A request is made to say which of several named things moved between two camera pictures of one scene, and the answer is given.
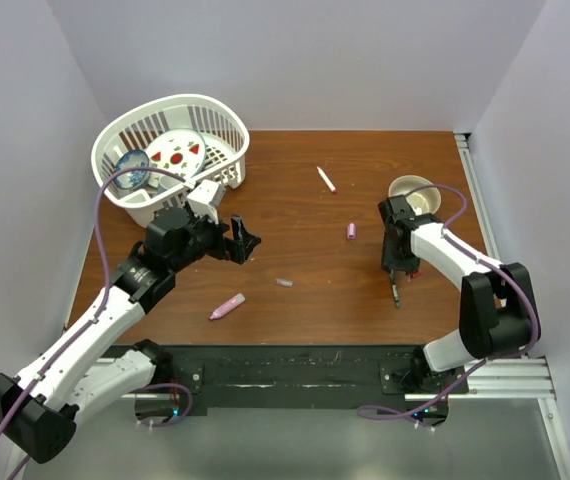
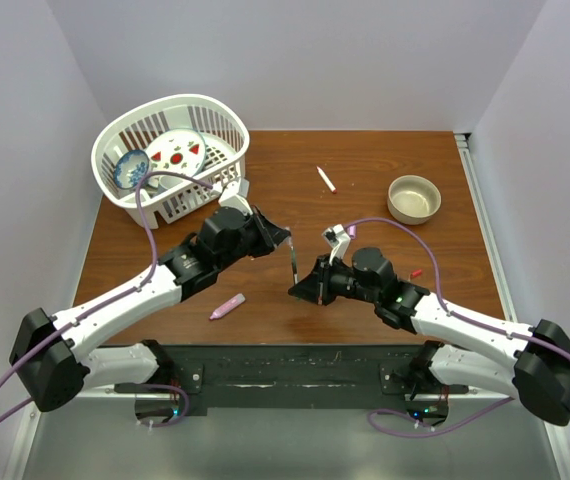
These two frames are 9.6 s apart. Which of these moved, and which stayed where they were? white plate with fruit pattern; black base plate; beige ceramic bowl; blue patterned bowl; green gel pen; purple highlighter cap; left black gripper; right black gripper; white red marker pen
Moved: left black gripper; right black gripper; green gel pen
Stayed: white plate with fruit pattern; black base plate; blue patterned bowl; white red marker pen; purple highlighter cap; beige ceramic bowl
